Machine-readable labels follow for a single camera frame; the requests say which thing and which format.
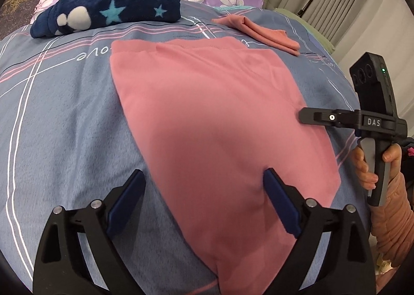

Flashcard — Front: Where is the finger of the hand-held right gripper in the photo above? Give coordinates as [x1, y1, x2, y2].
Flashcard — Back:
[298, 107, 357, 128]

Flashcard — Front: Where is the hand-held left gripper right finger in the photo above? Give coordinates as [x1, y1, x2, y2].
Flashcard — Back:
[262, 168, 376, 295]

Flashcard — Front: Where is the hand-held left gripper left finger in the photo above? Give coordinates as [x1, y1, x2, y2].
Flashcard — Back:
[32, 169, 147, 295]

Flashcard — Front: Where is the pink garment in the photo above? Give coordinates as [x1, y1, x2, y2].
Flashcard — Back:
[110, 36, 342, 295]

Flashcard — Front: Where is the person's right forearm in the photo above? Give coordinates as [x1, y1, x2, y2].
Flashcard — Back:
[369, 170, 414, 270]

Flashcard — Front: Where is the person's right hand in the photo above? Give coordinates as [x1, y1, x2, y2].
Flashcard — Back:
[351, 145, 404, 192]

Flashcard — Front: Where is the green cushion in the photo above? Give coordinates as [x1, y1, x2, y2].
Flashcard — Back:
[274, 7, 337, 54]

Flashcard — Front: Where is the beige curtain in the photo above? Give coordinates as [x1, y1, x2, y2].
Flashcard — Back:
[262, 0, 414, 119]

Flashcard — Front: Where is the small folded pink cloth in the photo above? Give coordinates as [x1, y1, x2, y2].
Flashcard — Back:
[211, 14, 301, 57]

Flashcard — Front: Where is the blue-grey striped bed cover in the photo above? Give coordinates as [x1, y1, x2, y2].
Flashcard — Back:
[0, 0, 376, 295]

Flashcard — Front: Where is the turquoise knitted blanket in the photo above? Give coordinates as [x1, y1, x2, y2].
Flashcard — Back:
[212, 5, 261, 12]

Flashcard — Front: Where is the navy star fleece blanket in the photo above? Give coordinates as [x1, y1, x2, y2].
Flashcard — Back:
[30, 0, 182, 39]

